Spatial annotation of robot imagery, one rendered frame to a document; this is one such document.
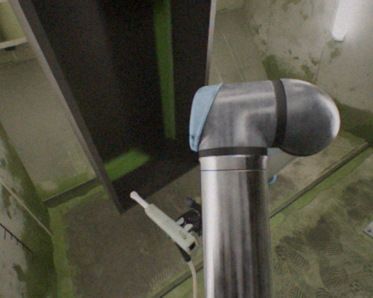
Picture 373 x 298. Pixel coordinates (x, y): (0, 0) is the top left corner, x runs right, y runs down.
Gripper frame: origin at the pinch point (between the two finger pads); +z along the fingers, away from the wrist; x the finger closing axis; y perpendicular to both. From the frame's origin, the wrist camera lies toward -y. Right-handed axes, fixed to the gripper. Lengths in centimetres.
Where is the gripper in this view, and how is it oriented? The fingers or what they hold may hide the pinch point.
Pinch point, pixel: (173, 235)
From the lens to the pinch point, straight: 91.8
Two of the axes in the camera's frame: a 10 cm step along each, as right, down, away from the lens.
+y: 2.9, 8.4, 4.6
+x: -6.1, -2.1, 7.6
